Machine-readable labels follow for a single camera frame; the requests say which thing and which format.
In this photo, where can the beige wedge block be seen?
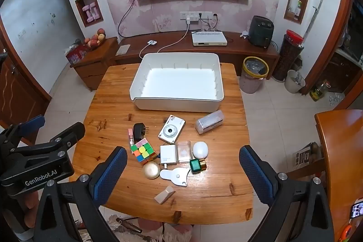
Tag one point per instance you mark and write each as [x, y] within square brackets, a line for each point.
[164, 195]

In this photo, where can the small wooden cabinet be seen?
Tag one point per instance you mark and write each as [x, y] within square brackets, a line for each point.
[93, 66]

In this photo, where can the white charger plug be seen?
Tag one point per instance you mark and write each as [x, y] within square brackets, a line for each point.
[190, 18]

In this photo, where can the sheathed sword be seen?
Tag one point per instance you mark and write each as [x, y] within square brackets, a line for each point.
[313, 15]

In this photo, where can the pile of peaches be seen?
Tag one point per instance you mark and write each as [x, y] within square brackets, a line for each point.
[95, 38]

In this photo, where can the yellow-rimmed trash bin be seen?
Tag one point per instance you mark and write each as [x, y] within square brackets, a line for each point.
[251, 83]

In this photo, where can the black power adapter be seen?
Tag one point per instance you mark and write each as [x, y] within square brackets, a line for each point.
[139, 131]

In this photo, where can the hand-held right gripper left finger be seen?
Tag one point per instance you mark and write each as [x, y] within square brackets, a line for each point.
[110, 176]

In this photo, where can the orange wooden side table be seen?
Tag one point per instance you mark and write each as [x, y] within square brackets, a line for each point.
[343, 151]

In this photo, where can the pink dumbbell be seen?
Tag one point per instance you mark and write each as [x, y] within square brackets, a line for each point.
[97, 13]
[86, 14]

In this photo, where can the white compact camera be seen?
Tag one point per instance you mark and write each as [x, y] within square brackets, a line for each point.
[171, 130]

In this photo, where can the printed magazine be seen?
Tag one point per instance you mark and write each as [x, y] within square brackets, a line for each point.
[303, 157]

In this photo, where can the gold round compact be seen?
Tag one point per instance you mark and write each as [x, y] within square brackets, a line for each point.
[151, 170]

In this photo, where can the white paper pad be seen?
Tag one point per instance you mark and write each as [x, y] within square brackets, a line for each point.
[123, 49]

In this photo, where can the orange scissors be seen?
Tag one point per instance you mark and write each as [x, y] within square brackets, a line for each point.
[346, 233]

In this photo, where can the tall container with red lid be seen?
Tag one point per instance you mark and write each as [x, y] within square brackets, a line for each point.
[287, 60]

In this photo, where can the white set-top box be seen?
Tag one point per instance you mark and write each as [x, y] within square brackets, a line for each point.
[209, 39]

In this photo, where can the fluffy pink rug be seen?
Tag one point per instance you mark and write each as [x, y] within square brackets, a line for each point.
[175, 233]

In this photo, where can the red tissue box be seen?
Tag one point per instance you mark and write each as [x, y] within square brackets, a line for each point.
[75, 56]

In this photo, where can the brown wooden door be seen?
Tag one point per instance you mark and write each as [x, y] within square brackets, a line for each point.
[17, 94]

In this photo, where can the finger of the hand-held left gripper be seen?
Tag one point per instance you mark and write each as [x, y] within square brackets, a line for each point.
[32, 122]
[71, 132]

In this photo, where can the person's left hand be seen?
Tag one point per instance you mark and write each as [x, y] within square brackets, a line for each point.
[30, 210]

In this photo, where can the clear plastic case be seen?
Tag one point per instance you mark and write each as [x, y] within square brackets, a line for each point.
[209, 122]

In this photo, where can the smartphone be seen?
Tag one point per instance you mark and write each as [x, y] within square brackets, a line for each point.
[358, 209]

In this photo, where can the white plastic storage bin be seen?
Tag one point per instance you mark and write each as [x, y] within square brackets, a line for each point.
[175, 83]

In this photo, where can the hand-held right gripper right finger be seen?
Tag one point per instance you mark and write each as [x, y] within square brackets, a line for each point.
[255, 171]

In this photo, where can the clear box with pink inside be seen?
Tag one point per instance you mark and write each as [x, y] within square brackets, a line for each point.
[183, 151]

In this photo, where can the white wall socket row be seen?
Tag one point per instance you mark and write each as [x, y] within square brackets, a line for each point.
[205, 15]

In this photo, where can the white plastic holder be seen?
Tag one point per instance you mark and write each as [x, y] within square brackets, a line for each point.
[175, 175]

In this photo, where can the white bucket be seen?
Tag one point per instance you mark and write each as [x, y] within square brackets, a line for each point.
[293, 86]

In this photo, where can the small white figurine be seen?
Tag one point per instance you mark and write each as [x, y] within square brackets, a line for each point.
[244, 34]

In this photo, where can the white oval case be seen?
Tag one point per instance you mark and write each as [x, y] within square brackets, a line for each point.
[200, 150]

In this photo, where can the green perfume bottle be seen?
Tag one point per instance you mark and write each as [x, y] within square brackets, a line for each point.
[196, 165]

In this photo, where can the glass jar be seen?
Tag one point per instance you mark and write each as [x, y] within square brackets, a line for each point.
[317, 93]

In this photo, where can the colourful puzzle cube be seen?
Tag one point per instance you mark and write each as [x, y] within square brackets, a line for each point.
[142, 151]

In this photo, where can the long wooden television cabinet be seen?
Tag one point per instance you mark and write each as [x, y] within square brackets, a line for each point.
[241, 46]

